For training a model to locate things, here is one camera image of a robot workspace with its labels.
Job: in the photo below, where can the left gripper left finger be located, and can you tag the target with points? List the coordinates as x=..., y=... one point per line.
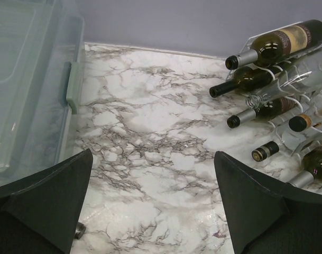
x=39, y=213

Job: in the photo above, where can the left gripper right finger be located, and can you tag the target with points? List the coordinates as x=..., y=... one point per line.
x=265, y=215

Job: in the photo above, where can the clear bottle black cap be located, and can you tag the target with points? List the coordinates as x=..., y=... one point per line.
x=288, y=143

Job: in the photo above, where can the green bottle silver foil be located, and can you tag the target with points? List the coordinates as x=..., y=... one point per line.
x=311, y=169

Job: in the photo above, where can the clear corked liquor bottle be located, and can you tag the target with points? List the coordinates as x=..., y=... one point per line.
x=310, y=117

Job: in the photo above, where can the green bottle with cream label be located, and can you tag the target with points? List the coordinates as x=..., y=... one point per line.
x=267, y=111

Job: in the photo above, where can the tall clear glass bottle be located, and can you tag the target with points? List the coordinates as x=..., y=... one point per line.
x=301, y=77

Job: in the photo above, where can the wine bottle on rack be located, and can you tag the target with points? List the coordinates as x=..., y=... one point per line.
x=278, y=45

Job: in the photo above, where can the clear plastic storage bin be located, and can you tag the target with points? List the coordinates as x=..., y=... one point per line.
x=42, y=58

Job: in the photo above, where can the white wire wine rack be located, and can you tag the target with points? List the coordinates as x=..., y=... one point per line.
x=285, y=117

